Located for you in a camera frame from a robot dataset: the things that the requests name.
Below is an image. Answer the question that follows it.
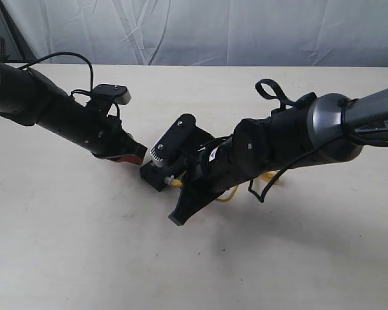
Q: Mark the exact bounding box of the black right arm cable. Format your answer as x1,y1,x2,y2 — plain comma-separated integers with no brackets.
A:
247,129,388,204

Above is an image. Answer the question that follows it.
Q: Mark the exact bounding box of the small black electronic box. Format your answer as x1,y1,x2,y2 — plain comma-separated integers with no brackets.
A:
139,160,173,192

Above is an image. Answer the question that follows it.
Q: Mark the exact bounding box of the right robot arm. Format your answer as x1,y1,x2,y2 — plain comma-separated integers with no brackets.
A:
169,79,388,226

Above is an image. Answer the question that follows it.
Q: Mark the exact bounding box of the white backdrop curtain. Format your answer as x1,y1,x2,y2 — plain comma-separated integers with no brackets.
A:
4,1,388,67

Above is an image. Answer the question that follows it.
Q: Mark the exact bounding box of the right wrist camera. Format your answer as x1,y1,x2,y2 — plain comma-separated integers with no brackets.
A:
150,113,214,168

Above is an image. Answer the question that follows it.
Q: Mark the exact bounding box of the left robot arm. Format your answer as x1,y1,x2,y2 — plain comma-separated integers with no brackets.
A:
0,62,147,165

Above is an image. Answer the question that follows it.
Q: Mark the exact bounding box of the yellow ethernet cable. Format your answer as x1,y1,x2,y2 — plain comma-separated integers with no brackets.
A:
165,170,281,203

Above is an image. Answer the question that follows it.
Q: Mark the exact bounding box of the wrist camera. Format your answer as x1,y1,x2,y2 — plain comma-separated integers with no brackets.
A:
150,113,214,168
91,84,131,105

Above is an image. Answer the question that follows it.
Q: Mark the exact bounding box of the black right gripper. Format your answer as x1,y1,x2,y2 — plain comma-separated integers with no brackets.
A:
169,137,239,226

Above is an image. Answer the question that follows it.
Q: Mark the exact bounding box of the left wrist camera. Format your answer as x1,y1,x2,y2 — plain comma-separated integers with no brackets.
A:
91,84,131,105

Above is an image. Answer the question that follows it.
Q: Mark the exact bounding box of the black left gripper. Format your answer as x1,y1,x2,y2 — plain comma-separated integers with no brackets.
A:
91,118,147,165

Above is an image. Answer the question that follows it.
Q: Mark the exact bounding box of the black stand pole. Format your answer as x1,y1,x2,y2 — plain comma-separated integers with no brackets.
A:
0,0,37,63

